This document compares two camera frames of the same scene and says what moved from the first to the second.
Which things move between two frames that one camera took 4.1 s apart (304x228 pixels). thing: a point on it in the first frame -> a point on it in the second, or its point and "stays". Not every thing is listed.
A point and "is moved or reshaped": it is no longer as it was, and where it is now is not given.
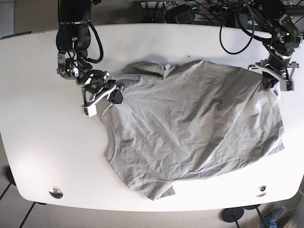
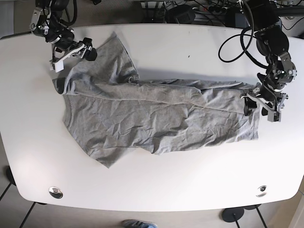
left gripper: [111, 87] -> [78, 49]
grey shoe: [270, 218] -> [136, 223]
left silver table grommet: [55, 192] stays
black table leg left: [10, 177] stays
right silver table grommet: [261, 191] stays
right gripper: [269, 81] -> [274, 99]
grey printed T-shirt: [177, 122] is moved or reshaped
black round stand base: [232, 214] stays
